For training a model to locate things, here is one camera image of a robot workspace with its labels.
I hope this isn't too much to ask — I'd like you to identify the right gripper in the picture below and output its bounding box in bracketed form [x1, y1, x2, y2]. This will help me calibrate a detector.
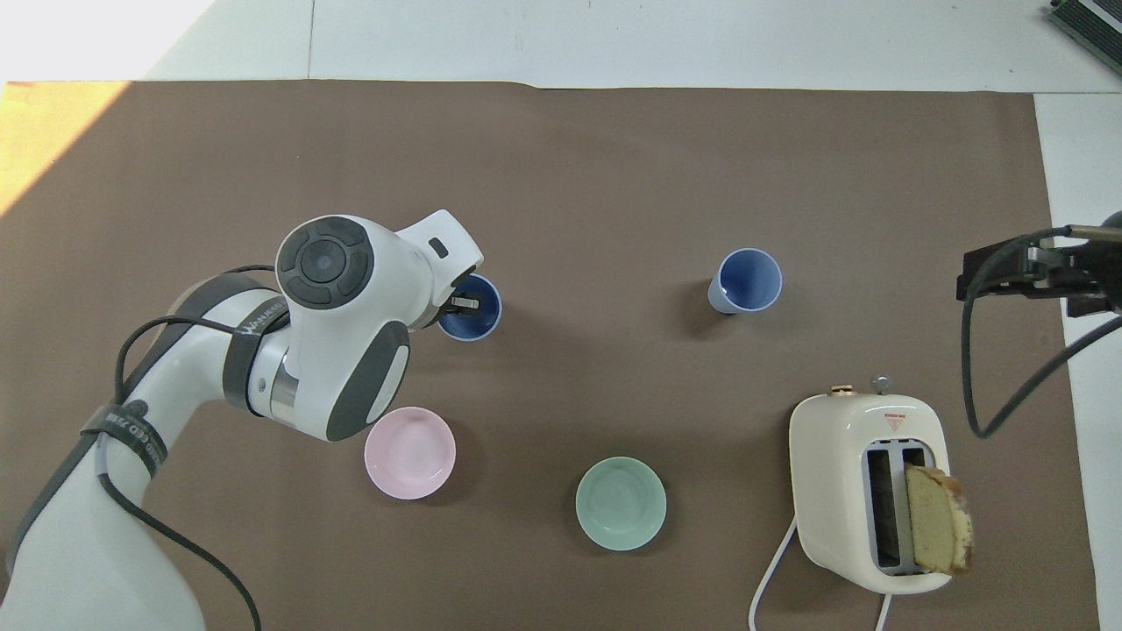
[955, 210, 1122, 319]

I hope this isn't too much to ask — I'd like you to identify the blue cup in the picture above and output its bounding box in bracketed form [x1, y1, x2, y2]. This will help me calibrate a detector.
[707, 248, 784, 316]
[436, 273, 504, 344]

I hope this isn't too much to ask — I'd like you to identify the pink bowl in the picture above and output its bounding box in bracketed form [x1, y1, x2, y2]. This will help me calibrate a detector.
[364, 406, 458, 502]

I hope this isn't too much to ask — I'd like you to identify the green bowl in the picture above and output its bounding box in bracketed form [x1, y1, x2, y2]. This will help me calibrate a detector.
[575, 456, 669, 553]

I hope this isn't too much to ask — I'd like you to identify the bread slice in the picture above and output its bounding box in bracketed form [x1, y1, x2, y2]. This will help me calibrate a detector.
[905, 464, 975, 578]

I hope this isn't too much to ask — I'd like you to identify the grey ribbed metal box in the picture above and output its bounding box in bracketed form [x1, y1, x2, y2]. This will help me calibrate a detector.
[1047, 0, 1122, 51]

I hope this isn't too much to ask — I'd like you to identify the cream white toaster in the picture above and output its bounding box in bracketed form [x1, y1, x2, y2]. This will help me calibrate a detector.
[788, 375, 953, 596]

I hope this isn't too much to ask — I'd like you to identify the white power cable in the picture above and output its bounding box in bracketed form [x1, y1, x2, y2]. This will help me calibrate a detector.
[749, 515, 895, 631]

